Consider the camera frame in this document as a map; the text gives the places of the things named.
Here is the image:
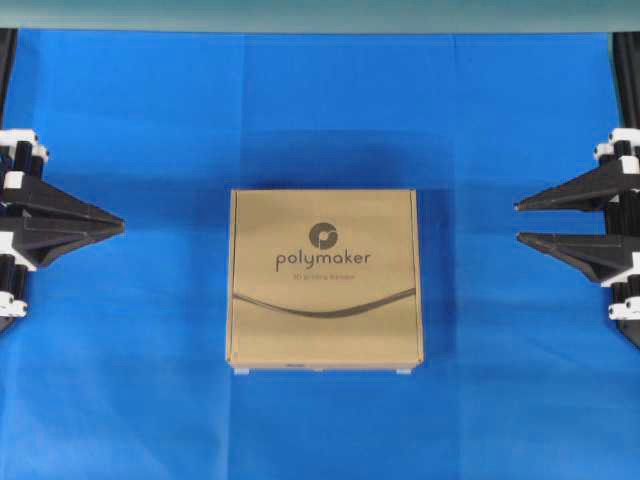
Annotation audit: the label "black table edge frame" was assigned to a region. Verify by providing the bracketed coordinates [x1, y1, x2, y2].
[611, 31, 639, 128]
[0, 28, 18, 124]

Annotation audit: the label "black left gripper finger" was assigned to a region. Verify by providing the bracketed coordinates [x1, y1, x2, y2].
[1, 217, 124, 271]
[1, 171, 120, 230]

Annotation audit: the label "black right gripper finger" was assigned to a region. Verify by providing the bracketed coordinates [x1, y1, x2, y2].
[514, 155, 639, 212]
[516, 232, 639, 287]

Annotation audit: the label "brown polymaker cardboard box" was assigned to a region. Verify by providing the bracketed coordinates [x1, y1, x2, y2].
[226, 189, 425, 372]

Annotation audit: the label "blue table cloth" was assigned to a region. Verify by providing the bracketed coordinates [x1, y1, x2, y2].
[1, 30, 639, 479]

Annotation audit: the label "black right table edge frame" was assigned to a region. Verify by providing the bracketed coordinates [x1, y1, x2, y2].
[611, 31, 639, 128]

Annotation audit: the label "black left table edge frame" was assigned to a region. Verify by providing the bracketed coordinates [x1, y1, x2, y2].
[0, 28, 18, 124]

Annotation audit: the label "right gripper rail white brackets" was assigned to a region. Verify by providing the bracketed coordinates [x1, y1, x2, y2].
[592, 127, 640, 321]

